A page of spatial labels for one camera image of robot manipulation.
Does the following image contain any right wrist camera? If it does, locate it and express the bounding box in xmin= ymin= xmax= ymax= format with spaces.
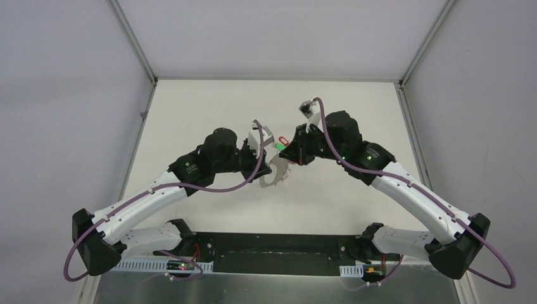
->
xmin=299 ymin=98 xmax=321 ymax=133

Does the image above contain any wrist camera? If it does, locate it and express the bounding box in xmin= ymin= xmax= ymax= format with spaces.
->
xmin=299 ymin=98 xmax=321 ymax=133
xmin=248 ymin=120 xmax=274 ymax=158

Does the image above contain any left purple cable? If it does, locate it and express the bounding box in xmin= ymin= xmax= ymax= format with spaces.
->
xmin=63 ymin=119 xmax=266 ymax=282

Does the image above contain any purple cable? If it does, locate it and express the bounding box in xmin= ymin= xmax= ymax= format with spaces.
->
xmin=312 ymin=97 xmax=517 ymax=290
xmin=63 ymin=119 xmax=266 ymax=282

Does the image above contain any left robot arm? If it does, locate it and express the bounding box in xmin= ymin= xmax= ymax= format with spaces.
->
xmin=63 ymin=126 xmax=274 ymax=282

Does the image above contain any green key tag with key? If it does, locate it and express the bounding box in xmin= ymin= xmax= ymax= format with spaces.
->
xmin=274 ymin=143 xmax=286 ymax=151

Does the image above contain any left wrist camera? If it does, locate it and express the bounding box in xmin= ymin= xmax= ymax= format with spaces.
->
xmin=248 ymin=120 xmax=274 ymax=158

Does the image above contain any red key tag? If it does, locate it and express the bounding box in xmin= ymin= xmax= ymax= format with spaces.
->
xmin=278 ymin=136 xmax=289 ymax=146

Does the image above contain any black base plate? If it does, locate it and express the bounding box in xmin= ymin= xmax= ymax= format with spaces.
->
xmin=175 ymin=232 xmax=400 ymax=277

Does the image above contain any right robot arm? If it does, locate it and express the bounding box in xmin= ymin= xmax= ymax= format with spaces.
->
xmin=280 ymin=111 xmax=490 ymax=279

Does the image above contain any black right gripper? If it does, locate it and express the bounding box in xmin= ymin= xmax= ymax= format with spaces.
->
xmin=279 ymin=123 xmax=346 ymax=166

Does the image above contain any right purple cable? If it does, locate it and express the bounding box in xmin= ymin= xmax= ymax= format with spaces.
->
xmin=312 ymin=97 xmax=517 ymax=290

